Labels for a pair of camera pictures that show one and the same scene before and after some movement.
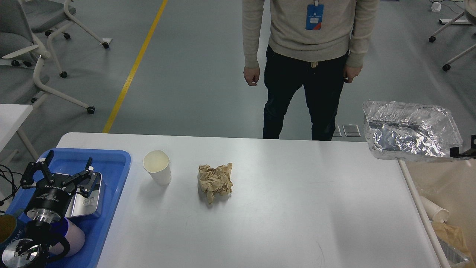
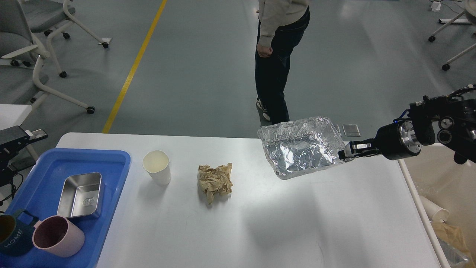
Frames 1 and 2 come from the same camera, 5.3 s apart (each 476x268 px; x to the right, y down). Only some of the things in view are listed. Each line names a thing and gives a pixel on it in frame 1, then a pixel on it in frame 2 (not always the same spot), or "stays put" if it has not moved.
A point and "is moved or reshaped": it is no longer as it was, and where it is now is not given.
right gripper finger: [470, 153] to [394, 141]
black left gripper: [50, 198] to [12, 140]
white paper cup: [157, 163] stays put
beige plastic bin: [451, 184] stays put
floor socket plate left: [337, 132] stays put
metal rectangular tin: [81, 205] stays put
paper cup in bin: [434, 211] stays put
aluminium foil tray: [409, 131] is moved or reshaped
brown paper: [215, 180] stays put
